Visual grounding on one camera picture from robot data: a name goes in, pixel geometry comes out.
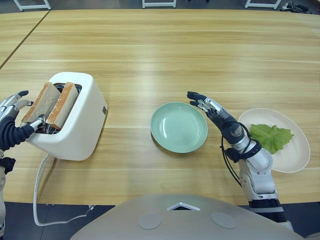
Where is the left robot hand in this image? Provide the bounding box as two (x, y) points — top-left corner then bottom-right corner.
(0, 90), (47, 151)

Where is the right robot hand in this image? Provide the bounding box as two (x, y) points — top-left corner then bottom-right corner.
(186, 90), (252, 149)

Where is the bread slice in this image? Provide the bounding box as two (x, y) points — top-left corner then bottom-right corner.
(45, 81), (78, 131)
(19, 81), (62, 128)

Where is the green plate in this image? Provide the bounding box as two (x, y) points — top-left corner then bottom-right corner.
(150, 100), (209, 154)

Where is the green lettuce leaf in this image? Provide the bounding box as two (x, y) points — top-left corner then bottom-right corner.
(249, 123), (295, 155)

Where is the cream plate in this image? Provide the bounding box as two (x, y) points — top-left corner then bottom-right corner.
(237, 107), (311, 174)

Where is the cream toaster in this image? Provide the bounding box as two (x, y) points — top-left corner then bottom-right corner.
(25, 71), (109, 162)

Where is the robot body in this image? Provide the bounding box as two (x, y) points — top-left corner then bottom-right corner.
(69, 194), (314, 240)

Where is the black cable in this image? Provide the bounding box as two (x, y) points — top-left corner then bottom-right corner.
(219, 124), (254, 188)

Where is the white cord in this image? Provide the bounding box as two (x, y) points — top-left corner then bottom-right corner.
(32, 153), (96, 227)

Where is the white metal frame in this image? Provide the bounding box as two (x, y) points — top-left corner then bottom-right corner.
(13, 0), (52, 12)
(244, 0), (283, 10)
(141, 0), (177, 9)

